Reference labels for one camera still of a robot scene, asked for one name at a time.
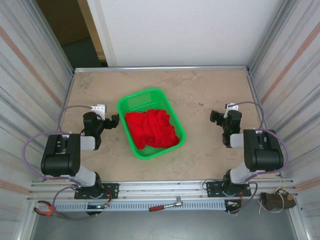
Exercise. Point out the green plastic mesh basket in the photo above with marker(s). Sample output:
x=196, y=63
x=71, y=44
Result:
x=140, y=100

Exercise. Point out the red t-shirt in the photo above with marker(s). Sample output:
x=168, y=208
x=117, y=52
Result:
x=150, y=127

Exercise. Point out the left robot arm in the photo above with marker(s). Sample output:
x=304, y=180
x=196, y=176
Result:
x=60, y=162

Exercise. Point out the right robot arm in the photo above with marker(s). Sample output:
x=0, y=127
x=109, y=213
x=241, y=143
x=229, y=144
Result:
x=265, y=155

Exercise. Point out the small circuit board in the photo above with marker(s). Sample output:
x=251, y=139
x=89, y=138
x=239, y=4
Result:
x=96, y=207
x=233, y=203

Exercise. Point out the brown cloth pouch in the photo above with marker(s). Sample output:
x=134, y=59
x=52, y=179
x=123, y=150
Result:
x=272, y=202

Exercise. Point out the brown wooden panel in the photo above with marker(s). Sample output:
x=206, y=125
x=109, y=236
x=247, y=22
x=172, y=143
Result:
x=62, y=20

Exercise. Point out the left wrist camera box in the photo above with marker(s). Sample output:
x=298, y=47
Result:
x=98, y=108

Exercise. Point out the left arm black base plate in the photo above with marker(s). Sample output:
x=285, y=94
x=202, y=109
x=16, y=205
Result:
x=112, y=190

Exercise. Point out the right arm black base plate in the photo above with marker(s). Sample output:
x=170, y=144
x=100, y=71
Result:
x=212, y=188

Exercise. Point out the wide aluminium mounting rail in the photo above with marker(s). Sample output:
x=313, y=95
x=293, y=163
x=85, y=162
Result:
x=162, y=190

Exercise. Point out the wooden door frame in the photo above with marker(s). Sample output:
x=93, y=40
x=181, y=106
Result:
x=91, y=25

